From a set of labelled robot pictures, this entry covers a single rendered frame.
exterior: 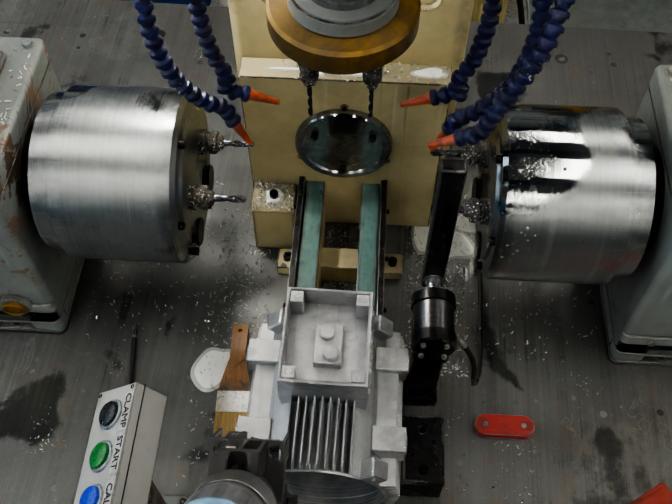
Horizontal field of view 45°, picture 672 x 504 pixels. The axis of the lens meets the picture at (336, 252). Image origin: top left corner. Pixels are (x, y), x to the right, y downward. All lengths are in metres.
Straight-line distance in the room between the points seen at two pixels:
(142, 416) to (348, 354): 0.25
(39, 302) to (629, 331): 0.89
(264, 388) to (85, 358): 0.44
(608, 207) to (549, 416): 0.36
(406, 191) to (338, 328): 0.45
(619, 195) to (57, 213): 0.73
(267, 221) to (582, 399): 0.57
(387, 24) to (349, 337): 0.36
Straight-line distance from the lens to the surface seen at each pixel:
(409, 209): 1.38
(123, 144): 1.09
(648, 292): 1.20
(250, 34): 1.28
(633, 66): 1.77
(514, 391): 1.29
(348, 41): 0.93
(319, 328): 0.94
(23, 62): 1.24
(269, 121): 1.23
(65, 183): 1.11
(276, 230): 1.35
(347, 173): 1.29
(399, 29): 0.95
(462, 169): 0.93
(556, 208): 1.07
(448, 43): 1.27
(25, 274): 1.25
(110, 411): 0.99
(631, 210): 1.10
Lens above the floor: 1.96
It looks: 57 degrees down
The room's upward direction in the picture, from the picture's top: straight up
